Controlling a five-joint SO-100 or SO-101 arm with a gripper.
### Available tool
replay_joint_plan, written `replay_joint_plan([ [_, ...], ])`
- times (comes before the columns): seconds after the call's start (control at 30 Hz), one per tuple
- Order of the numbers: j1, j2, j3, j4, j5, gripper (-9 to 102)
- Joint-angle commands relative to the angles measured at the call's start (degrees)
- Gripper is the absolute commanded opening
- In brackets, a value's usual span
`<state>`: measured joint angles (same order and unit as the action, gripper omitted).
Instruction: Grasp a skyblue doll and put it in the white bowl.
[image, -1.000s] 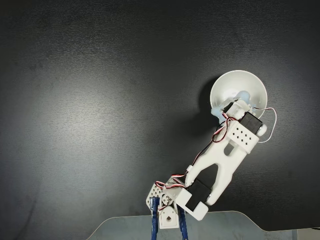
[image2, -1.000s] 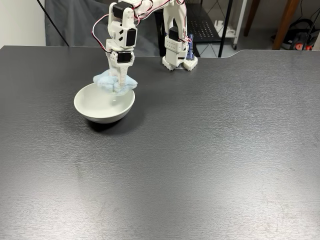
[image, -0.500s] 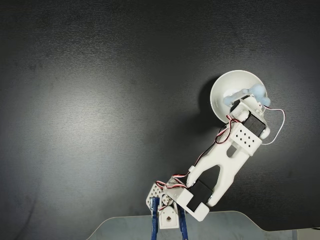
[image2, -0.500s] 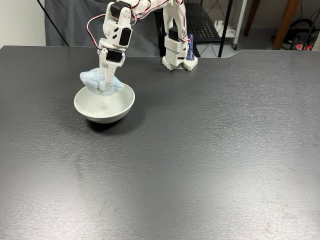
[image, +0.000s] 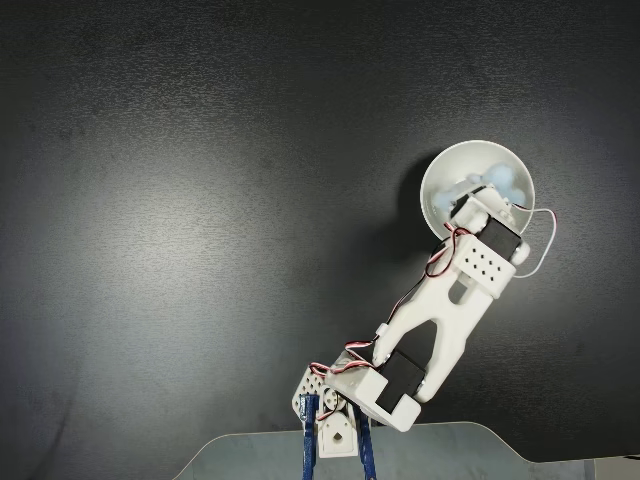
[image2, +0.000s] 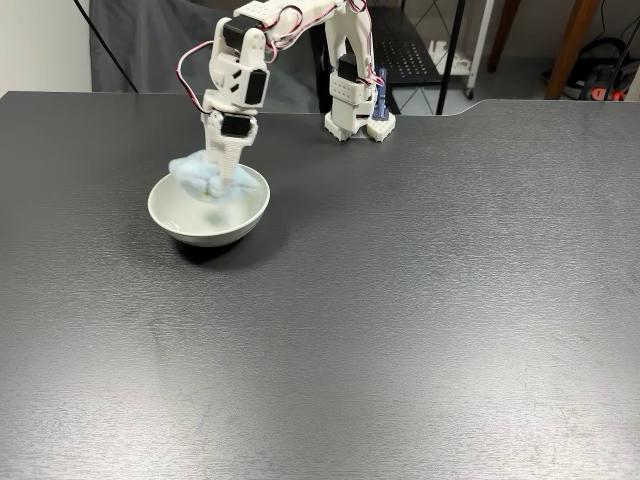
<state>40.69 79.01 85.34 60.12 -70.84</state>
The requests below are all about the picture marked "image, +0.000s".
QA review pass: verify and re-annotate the white bowl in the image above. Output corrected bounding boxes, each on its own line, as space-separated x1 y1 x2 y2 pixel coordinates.
418 141 536 241

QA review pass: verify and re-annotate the skyblue plush doll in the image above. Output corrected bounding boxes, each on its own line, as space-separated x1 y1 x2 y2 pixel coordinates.
433 162 527 214

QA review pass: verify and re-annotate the blue table clamp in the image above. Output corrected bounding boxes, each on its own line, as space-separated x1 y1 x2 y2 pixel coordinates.
298 393 320 480
355 407 378 480

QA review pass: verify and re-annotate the white red servo cable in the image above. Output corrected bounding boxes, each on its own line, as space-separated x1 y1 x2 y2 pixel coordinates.
513 207 559 279

